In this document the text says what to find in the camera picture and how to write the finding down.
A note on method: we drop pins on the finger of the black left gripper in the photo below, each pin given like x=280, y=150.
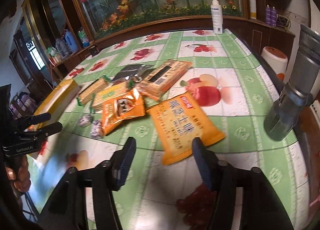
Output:
x=27, y=121
x=43, y=132

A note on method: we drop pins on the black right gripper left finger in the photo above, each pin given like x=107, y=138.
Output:
x=108, y=177

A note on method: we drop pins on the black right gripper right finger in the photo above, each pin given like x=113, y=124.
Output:
x=217, y=175

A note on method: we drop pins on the yellow cheese biscuit packet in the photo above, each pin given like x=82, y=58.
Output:
x=178, y=121

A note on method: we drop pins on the orange snack packet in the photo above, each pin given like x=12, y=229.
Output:
x=126, y=106

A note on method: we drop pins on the left hand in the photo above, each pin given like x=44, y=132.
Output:
x=20, y=177

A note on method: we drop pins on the yellow white storage tray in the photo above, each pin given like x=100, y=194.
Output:
x=56, y=102

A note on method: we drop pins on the purple white candy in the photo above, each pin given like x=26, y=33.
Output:
x=85, y=120
x=96, y=131

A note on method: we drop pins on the yellow green cracker pack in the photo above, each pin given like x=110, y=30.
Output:
x=109, y=93

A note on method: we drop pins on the green-end cracker pack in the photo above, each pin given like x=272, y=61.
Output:
x=87, y=94

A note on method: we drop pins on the blue water jug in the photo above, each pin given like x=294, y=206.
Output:
x=71, y=41

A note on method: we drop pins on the small black box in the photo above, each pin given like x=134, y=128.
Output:
x=93, y=50

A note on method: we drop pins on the green label bottle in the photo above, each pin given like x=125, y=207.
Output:
x=83, y=37

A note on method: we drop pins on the fruit pattern tablecloth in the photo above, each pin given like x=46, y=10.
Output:
x=234, y=91

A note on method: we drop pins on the dark silver foil packet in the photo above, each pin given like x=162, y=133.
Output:
x=134, y=72

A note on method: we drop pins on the long orange biscuit pack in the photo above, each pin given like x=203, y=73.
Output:
x=161, y=79

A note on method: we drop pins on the grey cylindrical tool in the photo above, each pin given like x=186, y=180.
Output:
x=296, y=93

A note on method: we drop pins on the white stool orange top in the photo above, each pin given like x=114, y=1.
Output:
x=276, y=59

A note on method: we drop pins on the white spray bottle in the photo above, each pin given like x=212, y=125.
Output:
x=217, y=18

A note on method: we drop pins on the purple bottle left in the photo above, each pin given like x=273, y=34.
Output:
x=268, y=15

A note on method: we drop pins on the purple bottle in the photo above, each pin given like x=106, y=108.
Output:
x=268, y=15
x=273, y=16

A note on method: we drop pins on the purple bottle right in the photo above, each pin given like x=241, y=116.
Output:
x=273, y=16

